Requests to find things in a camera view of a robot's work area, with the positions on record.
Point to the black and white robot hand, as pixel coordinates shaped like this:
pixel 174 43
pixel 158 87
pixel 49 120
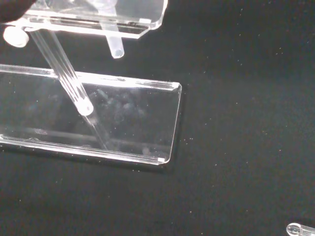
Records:
pixel 12 8

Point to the clear funnel stand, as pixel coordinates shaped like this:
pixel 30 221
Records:
pixel 137 118

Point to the black cloth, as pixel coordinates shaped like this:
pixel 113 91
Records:
pixel 233 123

